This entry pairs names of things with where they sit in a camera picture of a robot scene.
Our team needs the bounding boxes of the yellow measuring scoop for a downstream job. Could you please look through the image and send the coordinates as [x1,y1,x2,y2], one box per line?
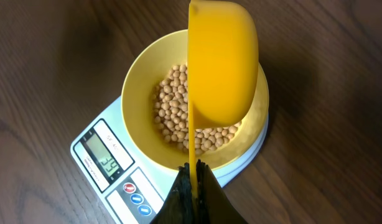
[187,1,259,197]

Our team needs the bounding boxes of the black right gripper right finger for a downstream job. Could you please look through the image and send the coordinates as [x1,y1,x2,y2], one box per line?
[196,159,248,224]

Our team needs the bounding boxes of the white digital kitchen scale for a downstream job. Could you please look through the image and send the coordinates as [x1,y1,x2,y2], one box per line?
[70,96,268,223]

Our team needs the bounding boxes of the yellow bowl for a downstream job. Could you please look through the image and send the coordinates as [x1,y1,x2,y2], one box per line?
[121,30,269,172]

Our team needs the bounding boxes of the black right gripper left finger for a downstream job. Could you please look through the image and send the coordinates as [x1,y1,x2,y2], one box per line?
[151,163,193,224]

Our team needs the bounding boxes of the soybeans in bowl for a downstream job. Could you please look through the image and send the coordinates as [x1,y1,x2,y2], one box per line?
[152,64,242,156]

